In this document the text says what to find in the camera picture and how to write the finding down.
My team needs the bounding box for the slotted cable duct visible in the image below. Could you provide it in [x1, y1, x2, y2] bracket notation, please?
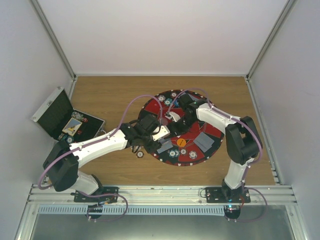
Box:
[37, 204, 225, 216]

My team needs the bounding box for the dealt card top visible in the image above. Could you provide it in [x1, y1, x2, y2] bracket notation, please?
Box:
[188, 94, 197, 101]

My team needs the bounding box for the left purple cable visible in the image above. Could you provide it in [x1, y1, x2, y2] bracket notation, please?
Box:
[37, 94, 163, 192]

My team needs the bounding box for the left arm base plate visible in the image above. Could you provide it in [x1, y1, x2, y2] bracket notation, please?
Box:
[70, 186, 119, 204]

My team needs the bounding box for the blue 10 chip bottom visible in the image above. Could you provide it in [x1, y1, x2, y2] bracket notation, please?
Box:
[188, 151, 198, 160]

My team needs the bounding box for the dealt card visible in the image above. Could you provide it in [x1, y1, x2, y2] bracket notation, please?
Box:
[157, 139, 173, 154]
[188, 94, 197, 101]
[193, 132, 215, 153]

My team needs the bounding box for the card box in case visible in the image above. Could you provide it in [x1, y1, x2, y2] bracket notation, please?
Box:
[62, 117, 83, 137]

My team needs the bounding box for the round red black poker mat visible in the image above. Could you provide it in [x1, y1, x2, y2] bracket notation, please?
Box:
[138, 89, 224, 167]

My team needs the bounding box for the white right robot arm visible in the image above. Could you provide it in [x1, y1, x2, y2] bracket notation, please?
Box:
[167, 99, 263, 203]

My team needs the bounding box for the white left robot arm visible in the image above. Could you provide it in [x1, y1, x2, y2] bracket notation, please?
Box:
[37, 122, 170, 202]

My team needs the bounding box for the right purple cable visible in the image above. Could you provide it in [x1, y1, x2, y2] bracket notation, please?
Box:
[166, 87, 263, 186]

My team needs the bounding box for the green 50 chip bottom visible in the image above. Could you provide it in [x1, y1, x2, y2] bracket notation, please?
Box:
[168, 149, 180, 158]

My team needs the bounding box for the orange big blind button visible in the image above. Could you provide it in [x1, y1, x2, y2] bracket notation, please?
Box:
[176, 138, 187, 148]

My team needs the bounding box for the green 50 chip top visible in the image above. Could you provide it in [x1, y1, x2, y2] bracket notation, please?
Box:
[164, 98, 173, 106]

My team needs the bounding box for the front aluminium rail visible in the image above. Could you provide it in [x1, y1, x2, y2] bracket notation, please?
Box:
[27, 185, 298, 206]

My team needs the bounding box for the green 50 chip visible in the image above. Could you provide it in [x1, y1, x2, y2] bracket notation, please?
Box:
[168, 149, 180, 158]
[164, 98, 173, 106]

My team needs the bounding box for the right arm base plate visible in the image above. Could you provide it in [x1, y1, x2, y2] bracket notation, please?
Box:
[203, 186, 251, 204]

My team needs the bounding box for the purple cable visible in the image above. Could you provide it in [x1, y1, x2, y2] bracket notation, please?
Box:
[37, 94, 163, 192]
[166, 87, 263, 186]

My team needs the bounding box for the orange 100 chip stack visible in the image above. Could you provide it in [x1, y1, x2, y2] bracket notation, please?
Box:
[136, 151, 144, 158]

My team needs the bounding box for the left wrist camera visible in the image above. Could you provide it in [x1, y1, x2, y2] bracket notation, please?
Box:
[139, 114, 161, 135]

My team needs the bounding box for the aluminium poker case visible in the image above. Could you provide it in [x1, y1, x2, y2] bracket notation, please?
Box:
[31, 86, 105, 144]

